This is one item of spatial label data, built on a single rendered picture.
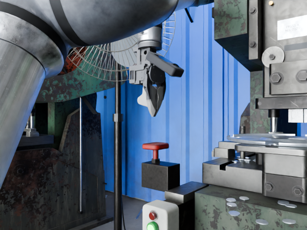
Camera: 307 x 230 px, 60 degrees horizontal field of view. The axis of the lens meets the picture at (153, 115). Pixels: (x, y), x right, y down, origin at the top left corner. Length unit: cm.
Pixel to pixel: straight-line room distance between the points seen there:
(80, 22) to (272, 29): 59
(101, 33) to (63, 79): 143
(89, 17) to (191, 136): 202
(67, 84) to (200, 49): 113
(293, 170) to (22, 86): 57
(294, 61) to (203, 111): 150
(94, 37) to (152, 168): 50
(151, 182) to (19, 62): 54
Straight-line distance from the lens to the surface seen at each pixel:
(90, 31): 32
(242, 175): 75
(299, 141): 67
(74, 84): 178
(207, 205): 71
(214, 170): 78
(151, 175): 76
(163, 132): 241
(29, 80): 31
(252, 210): 66
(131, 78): 80
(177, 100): 235
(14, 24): 32
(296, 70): 74
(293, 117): 82
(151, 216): 66
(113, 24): 32
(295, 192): 68
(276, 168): 69
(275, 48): 78
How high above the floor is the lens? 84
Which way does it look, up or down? level
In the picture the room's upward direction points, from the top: straight up
